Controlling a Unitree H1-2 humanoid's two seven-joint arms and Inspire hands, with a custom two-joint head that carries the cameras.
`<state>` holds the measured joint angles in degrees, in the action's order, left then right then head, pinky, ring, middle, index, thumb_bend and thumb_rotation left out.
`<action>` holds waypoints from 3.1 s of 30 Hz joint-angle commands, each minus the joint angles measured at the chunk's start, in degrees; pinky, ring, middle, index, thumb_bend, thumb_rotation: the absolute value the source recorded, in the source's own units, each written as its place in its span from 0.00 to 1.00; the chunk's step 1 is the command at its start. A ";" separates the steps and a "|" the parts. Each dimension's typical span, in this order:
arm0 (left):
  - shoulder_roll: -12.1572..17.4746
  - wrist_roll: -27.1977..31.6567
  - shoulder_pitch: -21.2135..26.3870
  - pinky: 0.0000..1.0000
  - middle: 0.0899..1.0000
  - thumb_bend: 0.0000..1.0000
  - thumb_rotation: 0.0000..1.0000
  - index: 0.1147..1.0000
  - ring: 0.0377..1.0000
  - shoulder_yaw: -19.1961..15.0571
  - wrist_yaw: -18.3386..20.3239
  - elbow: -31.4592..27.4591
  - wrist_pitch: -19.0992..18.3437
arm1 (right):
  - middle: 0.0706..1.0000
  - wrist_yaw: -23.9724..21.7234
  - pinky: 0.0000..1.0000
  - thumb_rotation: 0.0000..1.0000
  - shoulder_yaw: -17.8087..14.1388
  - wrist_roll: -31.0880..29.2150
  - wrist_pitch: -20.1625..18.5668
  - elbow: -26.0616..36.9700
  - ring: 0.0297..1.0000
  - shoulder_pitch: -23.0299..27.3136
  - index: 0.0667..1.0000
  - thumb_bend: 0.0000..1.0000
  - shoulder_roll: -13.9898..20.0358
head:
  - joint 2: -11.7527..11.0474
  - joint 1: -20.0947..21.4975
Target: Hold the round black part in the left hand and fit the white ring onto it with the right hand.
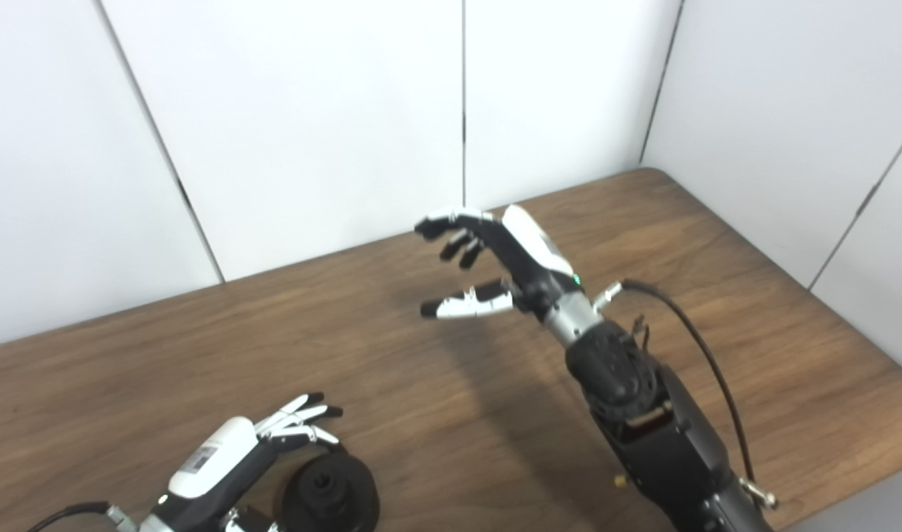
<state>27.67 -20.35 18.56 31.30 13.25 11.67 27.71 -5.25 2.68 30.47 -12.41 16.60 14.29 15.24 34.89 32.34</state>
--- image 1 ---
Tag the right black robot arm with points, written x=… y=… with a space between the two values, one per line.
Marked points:
x=657 y=421

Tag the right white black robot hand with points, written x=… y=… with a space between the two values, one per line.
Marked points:
x=528 y=255

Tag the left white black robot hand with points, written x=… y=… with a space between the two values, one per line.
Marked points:
x=214 y=462

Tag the round black part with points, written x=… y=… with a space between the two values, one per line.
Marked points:
x=332 y=491

